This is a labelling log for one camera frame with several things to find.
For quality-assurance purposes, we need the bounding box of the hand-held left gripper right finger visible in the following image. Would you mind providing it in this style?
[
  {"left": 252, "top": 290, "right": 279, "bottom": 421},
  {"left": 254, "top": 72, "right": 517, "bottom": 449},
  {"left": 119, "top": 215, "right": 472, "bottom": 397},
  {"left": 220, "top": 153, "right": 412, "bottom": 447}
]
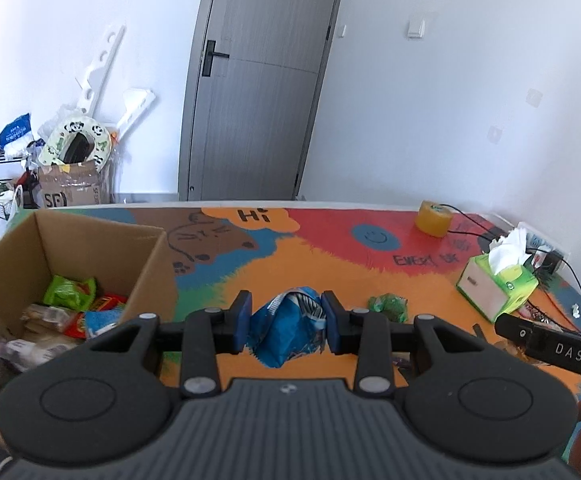
[{"left": 321, "top": 290, "right": 491, "bottom": 395}]

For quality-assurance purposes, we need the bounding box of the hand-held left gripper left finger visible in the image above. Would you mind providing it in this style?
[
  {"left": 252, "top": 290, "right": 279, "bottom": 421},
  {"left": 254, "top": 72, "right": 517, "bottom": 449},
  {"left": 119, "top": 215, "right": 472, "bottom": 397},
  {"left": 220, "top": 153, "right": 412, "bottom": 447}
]
[{"left": 88, "top": 290, "right": 254, "bottom": 397}]

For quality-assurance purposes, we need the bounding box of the blue white snack packet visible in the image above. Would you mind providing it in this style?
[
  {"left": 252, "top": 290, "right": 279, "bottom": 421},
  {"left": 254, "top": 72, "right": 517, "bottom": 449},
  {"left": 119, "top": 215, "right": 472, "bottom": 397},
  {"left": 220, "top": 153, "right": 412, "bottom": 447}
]
[{"left": 248, "top": 286, "right": 331, "bottom": 368}]

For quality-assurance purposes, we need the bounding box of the dark green snack packet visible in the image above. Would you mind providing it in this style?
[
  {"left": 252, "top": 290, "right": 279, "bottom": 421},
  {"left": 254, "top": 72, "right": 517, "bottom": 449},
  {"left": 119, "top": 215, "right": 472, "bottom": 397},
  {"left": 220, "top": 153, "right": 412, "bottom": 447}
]
[{"left": 368, "top": 294, "right": 409, "bottom": 322}]

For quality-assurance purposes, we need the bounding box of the red clear snack packet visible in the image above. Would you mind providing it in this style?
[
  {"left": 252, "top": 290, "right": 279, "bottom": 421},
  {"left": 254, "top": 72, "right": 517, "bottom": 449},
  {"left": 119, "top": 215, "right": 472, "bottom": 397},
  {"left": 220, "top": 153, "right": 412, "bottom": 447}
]
[{"left": 63, "top": 295, "right": 128, "bottom": 340}]

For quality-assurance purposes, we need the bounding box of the small blue snack packet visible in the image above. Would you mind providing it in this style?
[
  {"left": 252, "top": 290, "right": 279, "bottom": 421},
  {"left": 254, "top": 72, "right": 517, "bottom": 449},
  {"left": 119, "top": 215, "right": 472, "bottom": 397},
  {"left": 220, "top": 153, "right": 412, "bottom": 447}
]
[{"left": 84, "top": 309, "right": 124, "bottom": 338}]

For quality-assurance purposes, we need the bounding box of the light green snack packet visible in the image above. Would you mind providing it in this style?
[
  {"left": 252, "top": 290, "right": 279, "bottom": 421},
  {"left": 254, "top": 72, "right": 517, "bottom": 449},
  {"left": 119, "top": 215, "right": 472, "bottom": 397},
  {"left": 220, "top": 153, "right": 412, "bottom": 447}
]
[{"left": 44, "top": 275, "right": 97, "bottom": 313}]

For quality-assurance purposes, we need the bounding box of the beige cracker packet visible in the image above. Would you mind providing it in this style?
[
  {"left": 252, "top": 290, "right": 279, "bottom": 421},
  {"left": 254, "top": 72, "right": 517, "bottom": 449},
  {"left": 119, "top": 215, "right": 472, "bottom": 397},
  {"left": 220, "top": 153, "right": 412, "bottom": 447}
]
[{"left": 20, "top": 304, "right": 78, "bottom": 356}]

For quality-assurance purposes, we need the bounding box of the colourful printed table mat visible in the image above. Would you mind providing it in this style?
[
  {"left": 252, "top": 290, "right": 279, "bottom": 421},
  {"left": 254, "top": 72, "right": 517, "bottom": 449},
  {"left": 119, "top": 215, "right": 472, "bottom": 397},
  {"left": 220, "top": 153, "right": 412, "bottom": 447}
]
[{"left": 8, "top": 205, "right": 581, "bottom": 396}]

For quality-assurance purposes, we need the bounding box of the black charger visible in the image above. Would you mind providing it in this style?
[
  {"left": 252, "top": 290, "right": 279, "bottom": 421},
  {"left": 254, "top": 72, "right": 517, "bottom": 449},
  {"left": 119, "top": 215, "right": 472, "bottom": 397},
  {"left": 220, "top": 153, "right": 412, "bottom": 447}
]
[{"left": 533, "top": 247, "right": 564, "bottom": 273}]

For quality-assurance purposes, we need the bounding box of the green tissue box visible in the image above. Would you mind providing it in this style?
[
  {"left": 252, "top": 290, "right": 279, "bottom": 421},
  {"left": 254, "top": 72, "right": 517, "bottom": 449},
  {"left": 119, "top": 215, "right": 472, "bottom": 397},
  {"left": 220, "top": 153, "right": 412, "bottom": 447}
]
[{"left": 455, "top": 227, "right": 540, "bottom": 323}]

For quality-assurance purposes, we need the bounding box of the white power strip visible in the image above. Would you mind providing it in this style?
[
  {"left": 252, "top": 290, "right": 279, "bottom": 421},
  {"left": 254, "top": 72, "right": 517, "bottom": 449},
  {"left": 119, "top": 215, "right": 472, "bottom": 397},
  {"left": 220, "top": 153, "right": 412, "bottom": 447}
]
[{"left": 518, "top": 222, "right": 569, "bottom": 261}]

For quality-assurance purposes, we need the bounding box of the yellow tape roll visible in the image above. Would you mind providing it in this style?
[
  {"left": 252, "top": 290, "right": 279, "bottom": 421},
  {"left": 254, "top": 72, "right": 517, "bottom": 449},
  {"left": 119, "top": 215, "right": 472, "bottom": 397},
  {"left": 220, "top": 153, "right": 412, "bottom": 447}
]
[{"left": 417, "top": 200, "right": 452, "bottom": 237}]

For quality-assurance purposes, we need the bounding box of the printed cardboard box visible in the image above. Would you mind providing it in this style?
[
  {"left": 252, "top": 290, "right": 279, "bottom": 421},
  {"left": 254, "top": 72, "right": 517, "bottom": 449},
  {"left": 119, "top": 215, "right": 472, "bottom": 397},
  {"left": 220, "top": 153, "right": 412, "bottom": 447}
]
[{"left": 37, "top": 160, "right": 102, "bottom": 209}]

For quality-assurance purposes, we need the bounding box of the grey door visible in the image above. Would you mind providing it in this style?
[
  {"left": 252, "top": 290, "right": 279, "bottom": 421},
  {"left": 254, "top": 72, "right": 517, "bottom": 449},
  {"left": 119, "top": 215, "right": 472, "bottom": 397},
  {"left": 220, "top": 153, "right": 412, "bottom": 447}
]
[{"left": 178, "top": 0, "right": 349, "bottom": 202}]

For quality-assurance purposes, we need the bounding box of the panda print toilet seat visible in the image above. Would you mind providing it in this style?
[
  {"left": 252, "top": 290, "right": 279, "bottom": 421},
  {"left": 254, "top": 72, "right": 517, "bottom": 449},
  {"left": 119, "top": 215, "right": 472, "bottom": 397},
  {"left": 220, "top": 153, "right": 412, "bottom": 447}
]
[{"left": 38, "top": 114, "right": 112, "bottom": 167}]

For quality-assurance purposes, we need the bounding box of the blue plastic bag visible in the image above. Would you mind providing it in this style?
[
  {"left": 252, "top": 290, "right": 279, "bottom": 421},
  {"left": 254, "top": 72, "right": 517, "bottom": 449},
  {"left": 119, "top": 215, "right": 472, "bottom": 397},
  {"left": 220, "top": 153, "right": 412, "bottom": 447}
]
[{"left": 0, "top": 112, "right": 32, "bottom": 148}]

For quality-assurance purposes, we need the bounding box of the black cable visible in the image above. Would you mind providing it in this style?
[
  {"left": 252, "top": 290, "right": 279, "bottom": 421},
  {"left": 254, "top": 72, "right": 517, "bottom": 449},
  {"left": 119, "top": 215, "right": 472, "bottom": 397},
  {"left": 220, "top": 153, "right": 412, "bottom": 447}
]
[{"left": 438, "top": 203, "right": 581, "bottom": 338}]

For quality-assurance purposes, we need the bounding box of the short white plastic bracket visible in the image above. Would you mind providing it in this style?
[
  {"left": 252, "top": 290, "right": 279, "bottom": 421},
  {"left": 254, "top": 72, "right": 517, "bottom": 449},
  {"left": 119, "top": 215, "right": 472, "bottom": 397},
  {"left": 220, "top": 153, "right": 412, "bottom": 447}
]
[{"left": 115, "top": 88, "right": 155, "bottom": 138}]

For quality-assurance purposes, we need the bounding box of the black door handle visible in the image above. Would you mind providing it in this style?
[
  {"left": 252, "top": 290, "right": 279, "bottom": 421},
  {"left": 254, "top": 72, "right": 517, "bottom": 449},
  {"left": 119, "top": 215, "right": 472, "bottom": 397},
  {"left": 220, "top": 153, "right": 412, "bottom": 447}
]
[{"left": 204, "top": 40, "right": 230, "bottom": 77}]

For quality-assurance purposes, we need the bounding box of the long white plastic bracket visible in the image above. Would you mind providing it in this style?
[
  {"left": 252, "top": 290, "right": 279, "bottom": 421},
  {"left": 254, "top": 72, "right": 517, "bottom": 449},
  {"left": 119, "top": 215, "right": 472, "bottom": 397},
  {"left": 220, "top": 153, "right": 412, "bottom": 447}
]
[{"left": 74, "top": 24, "right": 126, "bottom": 117}]

